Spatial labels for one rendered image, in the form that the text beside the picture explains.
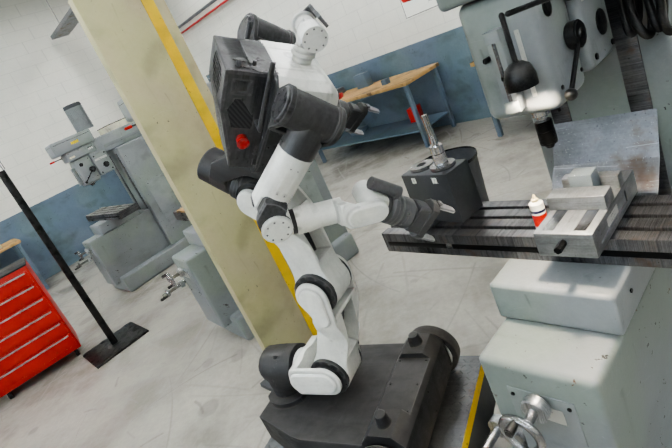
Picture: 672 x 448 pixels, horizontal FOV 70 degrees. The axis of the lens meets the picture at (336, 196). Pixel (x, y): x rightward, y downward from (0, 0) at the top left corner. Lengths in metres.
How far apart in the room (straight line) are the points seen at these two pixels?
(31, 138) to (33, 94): 0.76
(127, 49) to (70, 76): 7.60
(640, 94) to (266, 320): 2.08
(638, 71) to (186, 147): 1.95
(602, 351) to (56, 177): 9.22
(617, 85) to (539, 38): 0.53
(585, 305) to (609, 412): 0.25
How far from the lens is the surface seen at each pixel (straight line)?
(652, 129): 1.76
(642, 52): 1.72
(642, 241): 1.40
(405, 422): 1.61
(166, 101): 2.58
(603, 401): 1.37
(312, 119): 1.06
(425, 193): 1.75
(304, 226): 1.22
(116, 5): 2.64
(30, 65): 10.08
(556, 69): 1.31
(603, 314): 1.40
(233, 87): 1.17
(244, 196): 1.42
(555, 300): 1.42
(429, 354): 1.79
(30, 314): 5.21
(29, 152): 9.79
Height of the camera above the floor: 1.68
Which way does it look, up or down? 17 degrees down
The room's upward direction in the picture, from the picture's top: 24 degrees counter-clockwise
